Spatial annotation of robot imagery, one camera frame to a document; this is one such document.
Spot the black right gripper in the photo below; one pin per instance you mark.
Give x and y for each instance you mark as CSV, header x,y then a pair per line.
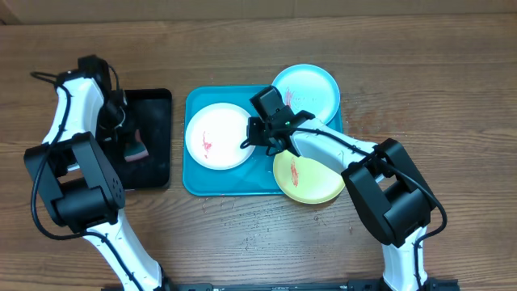
x,y
256,128

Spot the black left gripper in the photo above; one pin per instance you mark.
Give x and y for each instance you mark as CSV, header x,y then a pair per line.
x,y
109,137

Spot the green and pink sponge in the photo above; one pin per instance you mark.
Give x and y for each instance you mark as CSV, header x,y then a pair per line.
x,y
135,148

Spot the yellow-green plate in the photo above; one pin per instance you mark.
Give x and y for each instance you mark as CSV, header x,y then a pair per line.
x,y
305,180

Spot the light blue plate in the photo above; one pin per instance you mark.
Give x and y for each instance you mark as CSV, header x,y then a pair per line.
x,y
310,88

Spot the white plate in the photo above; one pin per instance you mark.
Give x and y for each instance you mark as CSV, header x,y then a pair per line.
x,y
214,136

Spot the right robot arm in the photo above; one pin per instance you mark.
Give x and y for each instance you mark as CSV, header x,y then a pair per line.
x,y
391,197

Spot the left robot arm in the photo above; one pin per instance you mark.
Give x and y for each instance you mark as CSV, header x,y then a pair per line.
x,y
76,193

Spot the teal plastic tray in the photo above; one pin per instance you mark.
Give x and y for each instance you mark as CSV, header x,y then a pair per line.
x,y
252,178

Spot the black plastic tray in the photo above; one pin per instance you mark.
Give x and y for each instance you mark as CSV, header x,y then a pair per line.
x,y
152,111

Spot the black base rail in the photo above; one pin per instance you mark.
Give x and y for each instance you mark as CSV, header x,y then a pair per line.
x,y
432,284

